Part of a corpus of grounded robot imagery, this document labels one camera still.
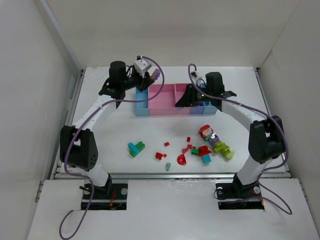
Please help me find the purple bin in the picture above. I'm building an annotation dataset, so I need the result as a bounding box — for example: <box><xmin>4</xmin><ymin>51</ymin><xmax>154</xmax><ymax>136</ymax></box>
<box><xmin>186</xmin><ymin>83</ymin><xmax>204</xmax><ymax>115</ymax></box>

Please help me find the red brick cluster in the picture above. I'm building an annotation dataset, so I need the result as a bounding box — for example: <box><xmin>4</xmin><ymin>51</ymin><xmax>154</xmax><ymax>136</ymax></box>
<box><xmin>155</xmin><ymin>152</ymin><xmax>167</xmax><ymax>160</ymax></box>

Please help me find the large pink bin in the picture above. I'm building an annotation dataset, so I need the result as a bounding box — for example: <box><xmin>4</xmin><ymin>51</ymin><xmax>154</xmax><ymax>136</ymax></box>
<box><xmin>148</xmin><ymin>84</ymin><xmax>176</xmax><ymax>116</ymax></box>

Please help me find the purple cable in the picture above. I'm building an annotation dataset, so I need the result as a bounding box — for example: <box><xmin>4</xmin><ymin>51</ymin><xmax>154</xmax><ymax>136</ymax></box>
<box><xmin>187</xmin><ymin>63</ymin><xmax>293</xmax><ymax>216</ymax></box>
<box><xmin>59</xmin><ymin>56</ymin><xmax>165</xmax><ymax>240</ymax></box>

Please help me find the green slope piece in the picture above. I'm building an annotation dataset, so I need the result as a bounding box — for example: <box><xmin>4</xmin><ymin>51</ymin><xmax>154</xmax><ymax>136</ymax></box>
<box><xmin>165</xmin><ymin>163</ymin><xmax>171</xmax><ymax>171</ymax></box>

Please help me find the small green number brick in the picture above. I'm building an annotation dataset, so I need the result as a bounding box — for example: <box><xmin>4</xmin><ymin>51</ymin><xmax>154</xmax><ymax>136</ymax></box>
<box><xmin>191</xmin><ymin>148</ymin><xmax>199</xmax><ymax>156</ymax></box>

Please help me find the red slope piece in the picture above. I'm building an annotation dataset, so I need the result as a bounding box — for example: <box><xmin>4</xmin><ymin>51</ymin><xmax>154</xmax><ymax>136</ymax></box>
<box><xmin>182</xmin><ymin>148</ymin><xmax>189</xmax><ymax>154</ymax></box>

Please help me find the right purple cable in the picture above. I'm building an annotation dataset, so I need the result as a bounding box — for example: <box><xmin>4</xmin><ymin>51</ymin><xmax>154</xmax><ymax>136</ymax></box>
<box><xmin>187</xmin><ymin>63</ymin><xmax>293</xmax><ymax>216</ymax></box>

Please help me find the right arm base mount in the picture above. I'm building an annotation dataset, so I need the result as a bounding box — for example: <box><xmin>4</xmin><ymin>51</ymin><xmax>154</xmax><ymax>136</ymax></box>
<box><xmin>214</xmin><ymin>182</ymin><xmax>265</xmax><ymax>210</ymax></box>

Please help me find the light blue bin right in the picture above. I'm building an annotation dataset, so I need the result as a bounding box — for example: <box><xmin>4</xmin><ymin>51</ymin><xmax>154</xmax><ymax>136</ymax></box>
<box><xmin>200</xmin><ymin>82</ymin><xmax>219</xmax><ymax>115</ymax></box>

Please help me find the teal square brick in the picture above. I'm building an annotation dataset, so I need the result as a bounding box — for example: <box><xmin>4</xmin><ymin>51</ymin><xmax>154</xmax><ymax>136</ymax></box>
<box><xmin>201</xmin><ymin>154</ymin><xmax>212</xmax><ymax>165</ymax></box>

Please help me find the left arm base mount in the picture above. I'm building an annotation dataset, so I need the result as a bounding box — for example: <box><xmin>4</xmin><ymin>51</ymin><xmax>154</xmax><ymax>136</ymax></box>
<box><xmin>79</xmin><ymin>182</ymin><xmax>128</xmax><ymax>211</ymax></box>

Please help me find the purple flower duplo brick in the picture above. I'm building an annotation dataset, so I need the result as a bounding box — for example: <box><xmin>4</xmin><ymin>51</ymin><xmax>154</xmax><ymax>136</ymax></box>
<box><xmin>207</xmin><ymin>134</ymin><xmax>220</xmax><ymax>146</ymax></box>

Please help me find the red flower duplo brick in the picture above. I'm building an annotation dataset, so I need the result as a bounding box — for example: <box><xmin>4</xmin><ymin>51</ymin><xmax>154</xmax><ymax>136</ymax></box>
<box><xmin>198</xmin><ymin>124</ymin><xmax>214</xmax><ymax>139</ymax></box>

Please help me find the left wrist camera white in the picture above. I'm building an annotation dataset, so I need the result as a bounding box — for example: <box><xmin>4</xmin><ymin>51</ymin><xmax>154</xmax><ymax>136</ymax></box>
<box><xmin>133</xmin><ymin>58</ymin><xmax>152</xmax><ymax>78</ymax></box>

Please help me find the red duplo roof brick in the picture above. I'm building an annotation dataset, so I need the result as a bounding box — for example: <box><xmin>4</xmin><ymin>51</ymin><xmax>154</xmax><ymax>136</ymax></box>
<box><xmin>198</xmin><ymin>145</ymin><xmax>212</xmax><ymax>157</ymax></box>

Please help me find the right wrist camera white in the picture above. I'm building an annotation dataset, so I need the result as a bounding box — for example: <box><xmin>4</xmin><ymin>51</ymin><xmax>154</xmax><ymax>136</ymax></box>
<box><xmin>191</xmin><ymin>71</ymin><xmax>204</xmax><ymax>85</ymax></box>

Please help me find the lime green duplo stack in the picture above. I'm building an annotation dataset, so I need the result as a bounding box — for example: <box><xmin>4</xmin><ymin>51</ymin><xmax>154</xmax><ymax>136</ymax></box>
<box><xmin>213</xmin><ymin>141</ymin><xmax>235</xmax><ymax>160</ymax></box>

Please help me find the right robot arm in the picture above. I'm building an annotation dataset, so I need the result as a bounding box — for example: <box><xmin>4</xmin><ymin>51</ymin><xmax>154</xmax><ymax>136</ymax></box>
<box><xmin>175</xmin><ymin>71</ymin><xmax>288</xmax><ymax>195</ymax></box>

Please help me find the aluminium rail front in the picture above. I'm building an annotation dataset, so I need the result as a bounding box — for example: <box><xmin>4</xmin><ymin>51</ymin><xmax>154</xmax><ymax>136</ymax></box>
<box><xmin>49</xmin><ymin>172</ymin><xmax>292</xmax><ymax>180</ymax></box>

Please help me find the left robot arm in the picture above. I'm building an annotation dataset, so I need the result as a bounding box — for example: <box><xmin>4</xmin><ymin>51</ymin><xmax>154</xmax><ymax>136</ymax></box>
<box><xmin>60</xmin><ymin>58</ymin><xmax>154</xmax><ymax>195</ymax></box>

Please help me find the red arch brick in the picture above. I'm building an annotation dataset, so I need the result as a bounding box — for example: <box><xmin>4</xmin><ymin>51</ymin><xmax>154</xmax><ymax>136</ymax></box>
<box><xmin>177</xmin><ymin>154</ymin><xmax>187</xmax><ymax>166</ymax></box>

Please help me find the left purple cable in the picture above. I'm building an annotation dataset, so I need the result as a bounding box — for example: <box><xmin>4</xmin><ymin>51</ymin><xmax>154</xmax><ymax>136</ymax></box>
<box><xmin>59</xmin><ymin>56</ymin><xmax>165</xmax><ymax>240</ymax></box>

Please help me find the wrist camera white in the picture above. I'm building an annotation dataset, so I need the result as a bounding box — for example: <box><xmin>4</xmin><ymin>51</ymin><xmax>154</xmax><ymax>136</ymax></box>
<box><xmin>133</xmin><ymin>58</ymin><xmax>152</xmax><ymax>78</ymax></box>
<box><xmin>191</xmin><ymin>71</ymin><xmax>204</xmax><ymax>85</ymax></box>

